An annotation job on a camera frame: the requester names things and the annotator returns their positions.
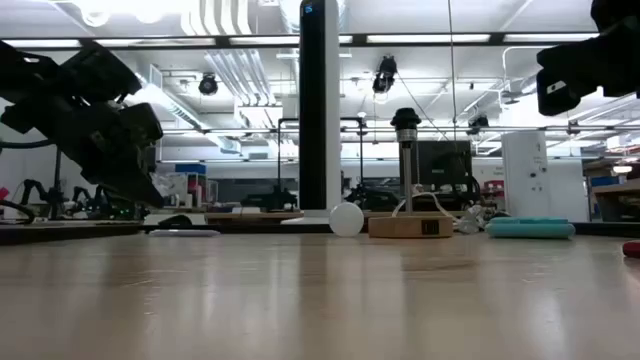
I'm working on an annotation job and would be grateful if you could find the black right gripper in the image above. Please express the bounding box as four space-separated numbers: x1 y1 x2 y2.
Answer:
535 17 640 117

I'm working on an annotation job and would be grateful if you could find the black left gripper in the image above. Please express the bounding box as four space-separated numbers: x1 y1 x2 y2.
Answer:
2 97 166 209

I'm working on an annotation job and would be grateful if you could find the white lightbulb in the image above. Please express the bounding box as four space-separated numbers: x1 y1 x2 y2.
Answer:
328 201 365 238

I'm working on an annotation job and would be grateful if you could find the lamp with round wooden base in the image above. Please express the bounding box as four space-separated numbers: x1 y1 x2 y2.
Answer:
368 107 454 239

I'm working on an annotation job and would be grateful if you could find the black ceiling spotlight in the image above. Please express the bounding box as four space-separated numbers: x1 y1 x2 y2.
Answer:
198 73 220 96
467 115 490 136
372 55 399 94

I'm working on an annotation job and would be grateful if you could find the teal flat tray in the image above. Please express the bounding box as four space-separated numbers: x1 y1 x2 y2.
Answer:
484 216 577 240

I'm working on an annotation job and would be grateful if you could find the black monitor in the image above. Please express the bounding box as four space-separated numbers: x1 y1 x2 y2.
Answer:
399 140 474 194

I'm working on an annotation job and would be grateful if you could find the crumpled clear plastic wrapper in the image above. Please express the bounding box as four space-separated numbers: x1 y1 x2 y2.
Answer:
457 204 489 235

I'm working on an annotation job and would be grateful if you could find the black aluminium table frame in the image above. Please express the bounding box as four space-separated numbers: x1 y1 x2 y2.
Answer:
0 221 640 246

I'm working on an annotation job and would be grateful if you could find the black cable loop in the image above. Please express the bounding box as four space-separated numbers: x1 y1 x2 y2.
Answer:
0 198 36 225

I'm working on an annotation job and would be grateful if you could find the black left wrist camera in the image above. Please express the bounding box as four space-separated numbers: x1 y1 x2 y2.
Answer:
58 45 144 105

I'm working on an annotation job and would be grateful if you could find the thin black hanging cable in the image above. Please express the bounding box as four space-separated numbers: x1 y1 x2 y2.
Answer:
446 0 459 142

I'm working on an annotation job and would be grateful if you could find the white lamp cable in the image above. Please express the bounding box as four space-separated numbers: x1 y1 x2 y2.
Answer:
391 191 464 221

